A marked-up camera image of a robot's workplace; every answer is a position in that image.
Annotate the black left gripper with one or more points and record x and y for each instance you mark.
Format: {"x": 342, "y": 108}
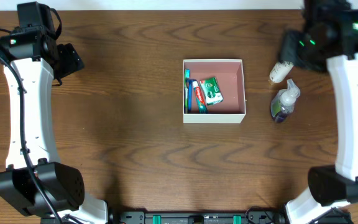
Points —
{"x": 70, "y": 58}

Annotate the white box pink interior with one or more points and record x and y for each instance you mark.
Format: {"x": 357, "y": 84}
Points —
{"x": 230, "y": 79}

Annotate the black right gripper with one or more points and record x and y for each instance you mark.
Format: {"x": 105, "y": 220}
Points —
{"x": 294, "y": 50}

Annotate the blue disposable razor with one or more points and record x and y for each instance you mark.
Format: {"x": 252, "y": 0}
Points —
{"x": 189, "y": 94}

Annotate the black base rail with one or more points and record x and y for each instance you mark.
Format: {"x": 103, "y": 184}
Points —
{"x": 249, "y": 217}

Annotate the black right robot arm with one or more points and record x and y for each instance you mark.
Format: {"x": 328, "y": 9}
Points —
{"x": 336, "y": 186}

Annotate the green white toothbrush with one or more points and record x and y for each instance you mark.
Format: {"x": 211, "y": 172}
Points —
{"x": 186, "y": 76}

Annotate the clear foam pump soap bottle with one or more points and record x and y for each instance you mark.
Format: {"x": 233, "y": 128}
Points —
{"x": 284, "y": 102}

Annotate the white leaf-print lotion tube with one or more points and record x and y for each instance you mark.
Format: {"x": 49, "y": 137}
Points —
{"x": 279, "y": 72}

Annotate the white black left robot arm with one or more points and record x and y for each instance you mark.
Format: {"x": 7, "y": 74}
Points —
{"x": 35, "y": 182}

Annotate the red green toothpaste tube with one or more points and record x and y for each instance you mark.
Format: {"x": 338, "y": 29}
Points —
{"x": 199, "y": 98}

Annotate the green soap bar packet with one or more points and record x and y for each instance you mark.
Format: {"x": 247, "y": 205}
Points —
{"x": 211, "y": 91}

